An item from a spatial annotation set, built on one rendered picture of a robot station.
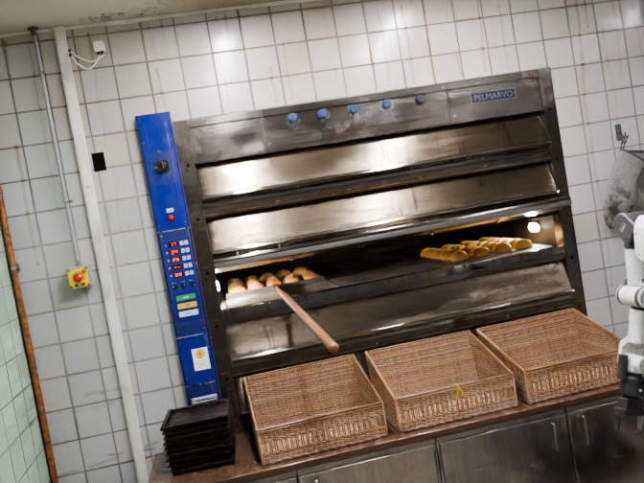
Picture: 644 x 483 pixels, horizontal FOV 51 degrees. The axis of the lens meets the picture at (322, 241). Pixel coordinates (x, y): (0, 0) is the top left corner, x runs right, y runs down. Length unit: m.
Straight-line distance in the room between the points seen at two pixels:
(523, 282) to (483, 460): 1.01
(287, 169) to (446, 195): 0.81
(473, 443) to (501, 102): 1.70
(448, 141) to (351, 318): 1.02
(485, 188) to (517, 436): 1.23
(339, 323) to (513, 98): 1.46
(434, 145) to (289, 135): 0.73
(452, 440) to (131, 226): 1.74
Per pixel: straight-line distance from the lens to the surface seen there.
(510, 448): 3.14
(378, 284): 3.36
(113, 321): 3.28
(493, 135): 3.58
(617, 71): 3.96
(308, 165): 3.29
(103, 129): 3.31
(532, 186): 3.63
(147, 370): 3.33
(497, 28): 3.69
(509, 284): 3.60
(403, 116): 3.44
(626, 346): 2.89
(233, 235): 3.24
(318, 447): 2.93
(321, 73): 3.37
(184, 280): 3.22
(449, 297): 3.48
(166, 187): 3.22
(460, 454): 3.06
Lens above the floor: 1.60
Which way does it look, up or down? 3 degrees down
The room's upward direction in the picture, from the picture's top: 10 degrees counter-clockwise
